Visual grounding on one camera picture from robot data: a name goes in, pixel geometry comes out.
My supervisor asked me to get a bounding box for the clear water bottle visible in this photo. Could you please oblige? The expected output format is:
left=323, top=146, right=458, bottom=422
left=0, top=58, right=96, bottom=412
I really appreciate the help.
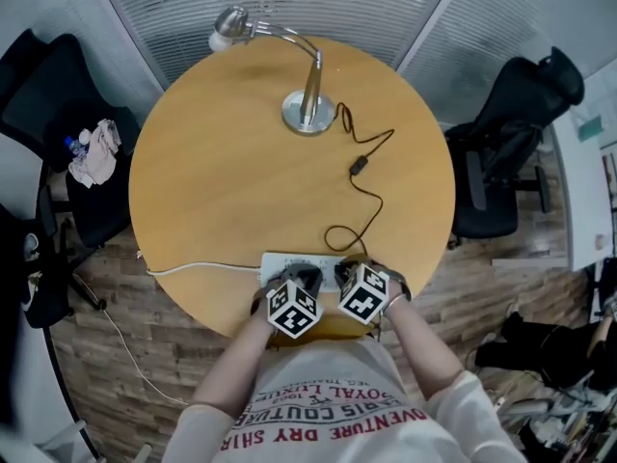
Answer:
left=64, top=127, right=94, bottom=157

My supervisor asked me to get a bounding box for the silver desk lamp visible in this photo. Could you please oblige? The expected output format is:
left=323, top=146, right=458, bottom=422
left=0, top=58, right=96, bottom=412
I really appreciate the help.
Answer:
left=207, top=5, right=336, bottom=138

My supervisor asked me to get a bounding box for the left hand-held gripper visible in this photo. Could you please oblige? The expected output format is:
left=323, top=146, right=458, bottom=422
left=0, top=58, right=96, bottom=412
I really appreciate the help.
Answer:
left=250, top=265, right=325, bottom=340

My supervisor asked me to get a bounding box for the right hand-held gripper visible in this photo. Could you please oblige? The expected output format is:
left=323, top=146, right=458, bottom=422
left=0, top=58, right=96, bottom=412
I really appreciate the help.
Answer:
left=332, top=257, right=413, bottom=327

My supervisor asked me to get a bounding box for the thin white floor cable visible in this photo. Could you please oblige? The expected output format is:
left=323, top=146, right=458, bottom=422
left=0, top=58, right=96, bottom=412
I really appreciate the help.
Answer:
left=102, top=305, right=190, bottom=407

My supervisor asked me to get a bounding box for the thick white power strip cable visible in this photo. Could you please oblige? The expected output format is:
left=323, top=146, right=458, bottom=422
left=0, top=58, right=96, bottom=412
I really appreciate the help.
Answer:
left=145, top=259, right=264, bottom=280

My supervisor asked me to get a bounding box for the black lamp cord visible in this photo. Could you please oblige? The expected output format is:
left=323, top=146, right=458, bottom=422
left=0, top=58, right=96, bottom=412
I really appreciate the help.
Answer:
left=323, top=101, right=397, bottom=265

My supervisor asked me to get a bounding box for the thin silver bracelet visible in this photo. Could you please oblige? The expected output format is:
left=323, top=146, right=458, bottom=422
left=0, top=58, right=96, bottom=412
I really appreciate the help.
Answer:
left=383, top=293, right=412, bottom=315

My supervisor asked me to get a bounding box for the black mesh office chair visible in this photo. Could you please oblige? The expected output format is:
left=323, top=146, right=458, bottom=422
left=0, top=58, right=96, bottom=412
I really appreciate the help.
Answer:
left=0, top=28, right=142, bottom=251
left=0, top=204, right=108, bottom=330
left=443, top=45, right=587, bottom=251

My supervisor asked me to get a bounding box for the white rectangular table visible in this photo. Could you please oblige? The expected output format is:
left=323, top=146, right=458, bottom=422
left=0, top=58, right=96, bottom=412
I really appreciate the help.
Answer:
left=549, top=107, right=617, bottom=272

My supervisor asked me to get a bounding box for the person's white printed shirt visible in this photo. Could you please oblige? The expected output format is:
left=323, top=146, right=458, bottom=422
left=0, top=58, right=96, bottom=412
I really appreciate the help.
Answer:
left=162, top=337, right=527, bottom=463

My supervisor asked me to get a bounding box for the person's right forearm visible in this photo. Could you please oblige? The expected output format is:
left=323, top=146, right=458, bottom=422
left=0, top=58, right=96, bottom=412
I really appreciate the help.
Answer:
left=382, top=296, right=468, bottom=405

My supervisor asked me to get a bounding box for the person's left forearm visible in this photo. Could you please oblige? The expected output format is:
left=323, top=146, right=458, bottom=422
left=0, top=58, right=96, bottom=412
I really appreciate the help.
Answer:
left=191, top=313, right=280, bottom=420

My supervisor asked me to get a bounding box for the crumpled pale pink cloth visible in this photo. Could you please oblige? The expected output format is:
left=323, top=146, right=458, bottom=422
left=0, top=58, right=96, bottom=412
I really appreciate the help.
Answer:
left=67, top=118, right=122, bottom=190

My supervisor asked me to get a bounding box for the white power strip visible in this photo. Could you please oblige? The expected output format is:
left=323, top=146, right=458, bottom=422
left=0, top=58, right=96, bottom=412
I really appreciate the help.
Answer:
left=258, top=251, right=354, bottom=295

